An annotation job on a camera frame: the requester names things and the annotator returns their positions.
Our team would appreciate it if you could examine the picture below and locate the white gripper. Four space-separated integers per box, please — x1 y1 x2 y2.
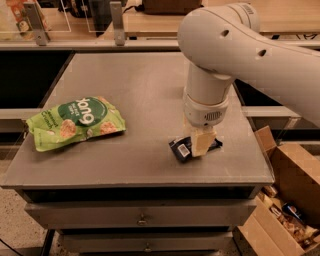
183 91 229 157

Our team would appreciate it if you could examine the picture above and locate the dark blue rxbar wrapper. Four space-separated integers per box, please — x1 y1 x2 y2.
168 135 224 164

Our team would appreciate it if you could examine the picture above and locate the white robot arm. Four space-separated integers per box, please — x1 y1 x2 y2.
177 3 320 157

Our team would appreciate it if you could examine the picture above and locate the green rice chip bag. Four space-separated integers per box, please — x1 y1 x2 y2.
26 96 126 152

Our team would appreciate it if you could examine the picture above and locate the grey drawer cabinet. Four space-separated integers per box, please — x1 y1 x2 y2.
0 50 276 256

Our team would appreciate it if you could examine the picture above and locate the upper grey drawer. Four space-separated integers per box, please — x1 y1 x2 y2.
25 199 256 230

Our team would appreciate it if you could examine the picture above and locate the grey drawer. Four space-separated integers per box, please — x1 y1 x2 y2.
60 232 233 253
25 199 256 230

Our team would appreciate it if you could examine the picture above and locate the lower grey drawer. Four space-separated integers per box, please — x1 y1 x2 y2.
60 232 233 253

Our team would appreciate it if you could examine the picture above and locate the cardboard box of snacks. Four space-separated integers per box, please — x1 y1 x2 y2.
239 127 320 256

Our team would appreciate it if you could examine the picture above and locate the orange snack package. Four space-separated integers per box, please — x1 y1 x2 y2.
5 0 48 35

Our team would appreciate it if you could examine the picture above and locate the middle metal bracket post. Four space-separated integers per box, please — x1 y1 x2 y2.
110 1 126 46

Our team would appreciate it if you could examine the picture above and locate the metal bracket post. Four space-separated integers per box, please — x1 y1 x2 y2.
110 1 126 46
23 1 50 46

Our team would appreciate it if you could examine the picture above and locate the left metal bracket post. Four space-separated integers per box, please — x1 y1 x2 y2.
23 1 50 46

